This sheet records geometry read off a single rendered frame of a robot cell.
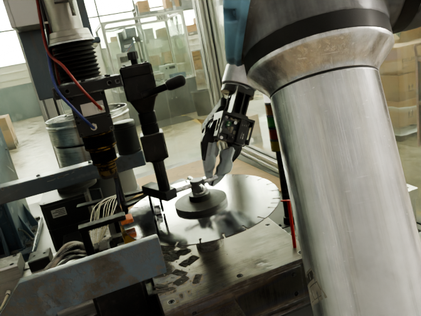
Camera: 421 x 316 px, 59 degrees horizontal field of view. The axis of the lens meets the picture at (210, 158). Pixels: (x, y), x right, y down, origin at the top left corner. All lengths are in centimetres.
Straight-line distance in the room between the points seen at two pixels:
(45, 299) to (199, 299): 25
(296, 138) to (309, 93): 3
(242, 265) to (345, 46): 54
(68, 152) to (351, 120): 120
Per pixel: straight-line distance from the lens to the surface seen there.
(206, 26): 185
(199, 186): 75
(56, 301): 62
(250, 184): 84
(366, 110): 28
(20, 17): 76
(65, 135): 137
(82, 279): 60
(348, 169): 27
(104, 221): 75
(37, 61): 83
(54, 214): 114
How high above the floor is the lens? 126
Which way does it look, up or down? 17 degrees down
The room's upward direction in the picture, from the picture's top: 11 degrees counter-clockwise
